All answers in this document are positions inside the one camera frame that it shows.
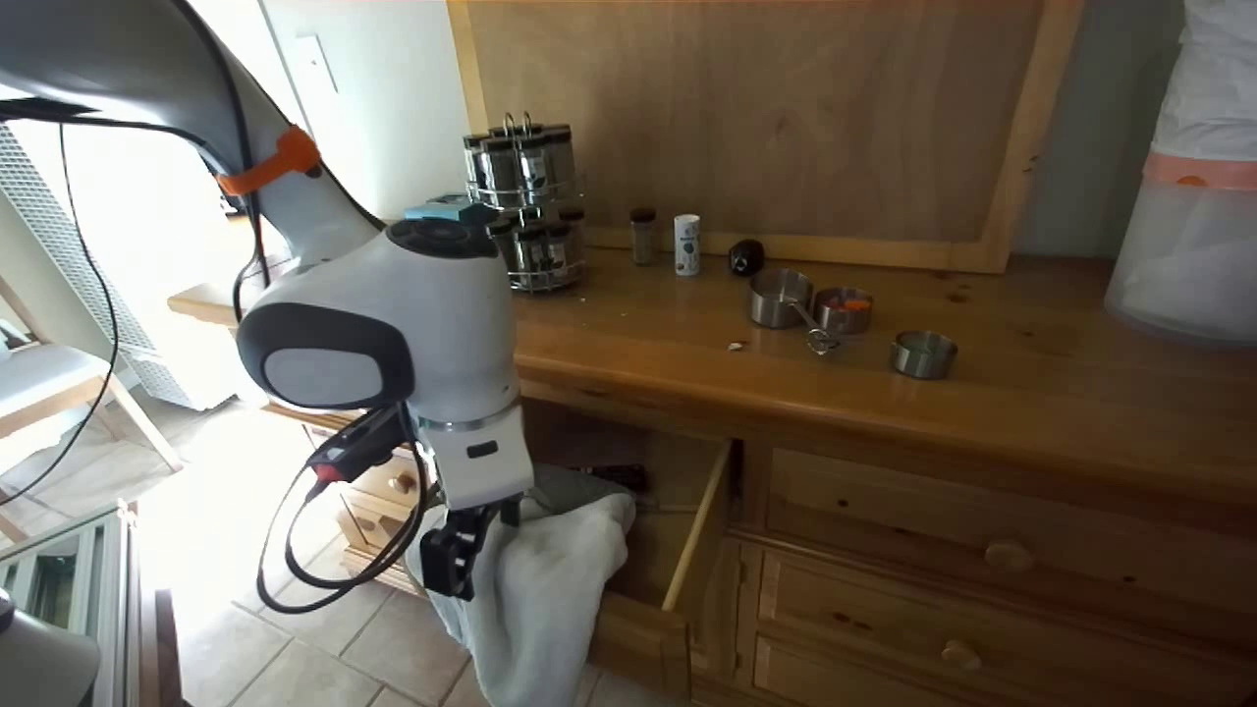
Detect black round object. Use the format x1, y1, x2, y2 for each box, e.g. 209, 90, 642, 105
727, 237, 771, 279

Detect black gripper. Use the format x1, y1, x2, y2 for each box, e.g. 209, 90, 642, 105
419, 497, 528, 607

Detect round metal cup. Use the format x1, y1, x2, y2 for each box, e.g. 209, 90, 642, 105
886, 325, 961, 384

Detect metal robot stand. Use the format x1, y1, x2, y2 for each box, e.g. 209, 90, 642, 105
0, 503, 187, 707

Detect brown spice jar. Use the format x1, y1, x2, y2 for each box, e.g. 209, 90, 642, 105
623, 206, 665, 272

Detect white striped towel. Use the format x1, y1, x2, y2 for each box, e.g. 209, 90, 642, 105
414, 489, 642, 707

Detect dark grey cloth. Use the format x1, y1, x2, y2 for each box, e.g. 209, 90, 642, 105
528, 460, 656, 519

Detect metal revolving spice rack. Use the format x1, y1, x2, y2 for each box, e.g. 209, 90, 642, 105
461, 113, 590, 299

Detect round wooden drawer knob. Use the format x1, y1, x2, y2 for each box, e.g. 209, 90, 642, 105
940, 638, 990, 676

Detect wooden dresser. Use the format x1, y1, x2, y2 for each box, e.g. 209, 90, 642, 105
166, 213, 1257, 707

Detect metal cup with orange inside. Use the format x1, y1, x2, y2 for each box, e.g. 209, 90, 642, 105
809, 287, 876, 338

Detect large framed wooden board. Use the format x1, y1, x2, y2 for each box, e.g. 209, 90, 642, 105
444, 0, 1088, 275

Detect open wooden drawer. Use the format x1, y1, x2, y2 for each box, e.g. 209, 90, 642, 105
521, 406, 741, 690

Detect small metal measuring cup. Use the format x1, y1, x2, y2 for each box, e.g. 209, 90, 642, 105
803, 317, 856, 361

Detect glass spice jar black lid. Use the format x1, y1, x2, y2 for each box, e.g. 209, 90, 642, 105
552, 206, 590, 272
461, 129, 491, 193
484, 213, 521, 268
512, 215, 556, 275
479, 129, 528, 213
517, 124, 579, 209

